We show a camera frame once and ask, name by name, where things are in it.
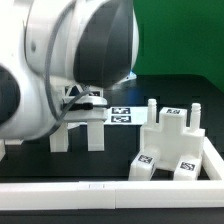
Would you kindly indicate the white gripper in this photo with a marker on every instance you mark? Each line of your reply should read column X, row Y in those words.
column 88, row 108

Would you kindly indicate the white chair back frame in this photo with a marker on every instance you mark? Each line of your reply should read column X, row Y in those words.
column 59, row 140

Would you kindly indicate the white chair seat block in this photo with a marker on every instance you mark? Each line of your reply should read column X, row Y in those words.
column 170, row 138

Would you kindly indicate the flat white tagged plate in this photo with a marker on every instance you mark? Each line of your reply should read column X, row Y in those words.
column 126, row 116

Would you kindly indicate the white front fence bar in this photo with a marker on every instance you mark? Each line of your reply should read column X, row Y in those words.
column 111, row 195

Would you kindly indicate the white fence bar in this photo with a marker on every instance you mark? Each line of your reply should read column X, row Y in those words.
column 212, row 162
column 111, row 195

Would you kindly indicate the white fence piece left edge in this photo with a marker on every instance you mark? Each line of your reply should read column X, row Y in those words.
column 2, row 149

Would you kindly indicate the white right fence bar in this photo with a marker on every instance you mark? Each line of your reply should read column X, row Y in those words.
column 212, row 162

